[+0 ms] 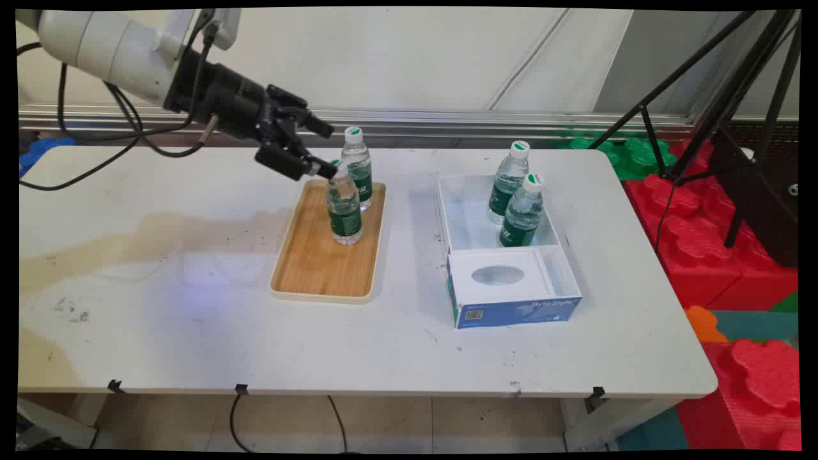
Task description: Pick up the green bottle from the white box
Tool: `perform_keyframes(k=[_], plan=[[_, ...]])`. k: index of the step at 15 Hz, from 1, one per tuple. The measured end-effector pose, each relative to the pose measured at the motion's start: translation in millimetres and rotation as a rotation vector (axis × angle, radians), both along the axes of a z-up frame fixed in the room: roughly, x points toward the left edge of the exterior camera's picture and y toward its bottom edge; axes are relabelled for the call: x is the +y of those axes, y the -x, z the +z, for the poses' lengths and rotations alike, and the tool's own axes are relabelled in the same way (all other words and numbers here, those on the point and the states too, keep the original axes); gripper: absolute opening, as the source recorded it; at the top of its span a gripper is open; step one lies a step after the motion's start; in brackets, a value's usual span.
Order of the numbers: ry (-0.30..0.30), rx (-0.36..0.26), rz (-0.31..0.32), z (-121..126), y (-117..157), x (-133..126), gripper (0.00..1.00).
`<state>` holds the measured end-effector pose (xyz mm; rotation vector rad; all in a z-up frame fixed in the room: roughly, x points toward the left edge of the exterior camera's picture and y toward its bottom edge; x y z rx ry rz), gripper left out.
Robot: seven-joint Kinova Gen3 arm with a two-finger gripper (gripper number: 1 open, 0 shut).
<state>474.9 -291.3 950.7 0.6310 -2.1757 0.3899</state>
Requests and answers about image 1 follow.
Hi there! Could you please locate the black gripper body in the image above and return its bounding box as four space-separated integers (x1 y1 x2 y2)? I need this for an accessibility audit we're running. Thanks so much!
164 49 302 146

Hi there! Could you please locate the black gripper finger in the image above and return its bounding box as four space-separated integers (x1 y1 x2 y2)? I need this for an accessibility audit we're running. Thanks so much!
254 141 338 182
267 84 335 139

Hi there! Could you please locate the clear water bottle green label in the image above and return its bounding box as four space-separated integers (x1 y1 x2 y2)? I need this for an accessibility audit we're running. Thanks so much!
326 160 363 246
341 126 374 212
488 141 531 226
498 172 545 248

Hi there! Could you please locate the bamboo tray cream rim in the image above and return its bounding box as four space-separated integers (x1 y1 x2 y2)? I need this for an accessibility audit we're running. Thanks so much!
269 179 388 305

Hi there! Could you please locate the blue foam block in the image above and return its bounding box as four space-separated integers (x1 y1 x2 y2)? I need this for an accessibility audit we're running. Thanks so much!
19 137 77 178

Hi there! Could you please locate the white box blue side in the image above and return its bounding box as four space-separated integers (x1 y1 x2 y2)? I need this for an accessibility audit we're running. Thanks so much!
436 172 583 330

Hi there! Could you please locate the green foam block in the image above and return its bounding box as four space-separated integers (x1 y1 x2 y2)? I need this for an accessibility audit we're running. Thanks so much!
557 130 678 181

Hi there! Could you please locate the white table leg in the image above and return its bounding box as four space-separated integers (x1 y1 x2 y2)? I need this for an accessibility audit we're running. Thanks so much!
18 396 98 450
562 399 668 452

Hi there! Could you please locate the large red foam block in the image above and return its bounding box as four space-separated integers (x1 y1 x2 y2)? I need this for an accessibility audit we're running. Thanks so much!
623 139 799 311

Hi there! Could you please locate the black tripod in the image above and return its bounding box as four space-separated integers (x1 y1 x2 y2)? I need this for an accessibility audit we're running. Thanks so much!
588 9 801 250

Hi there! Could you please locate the orange foam block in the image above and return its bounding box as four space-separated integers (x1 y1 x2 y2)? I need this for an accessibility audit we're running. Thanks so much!
686 305 729 344

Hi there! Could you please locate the black stand object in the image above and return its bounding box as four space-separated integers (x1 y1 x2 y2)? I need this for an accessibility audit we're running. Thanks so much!
708 120 799 269

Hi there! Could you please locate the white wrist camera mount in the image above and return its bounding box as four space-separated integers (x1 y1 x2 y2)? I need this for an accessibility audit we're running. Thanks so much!
195 9 242 52

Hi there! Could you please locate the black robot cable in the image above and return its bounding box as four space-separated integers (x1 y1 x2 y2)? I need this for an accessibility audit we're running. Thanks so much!
56 63 196 142
17 131 146 192
104 82 206 159

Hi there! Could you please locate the aluminium wall rail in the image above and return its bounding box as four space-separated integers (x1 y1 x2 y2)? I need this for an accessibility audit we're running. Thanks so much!
19 104 696 140

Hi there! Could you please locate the black cable under table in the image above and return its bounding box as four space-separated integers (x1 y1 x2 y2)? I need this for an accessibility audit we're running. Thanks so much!
327 395 350 452
229 393 258 452

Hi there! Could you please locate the thin black tripod cable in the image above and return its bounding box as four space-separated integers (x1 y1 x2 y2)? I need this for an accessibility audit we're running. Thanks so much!
654 176 679 257

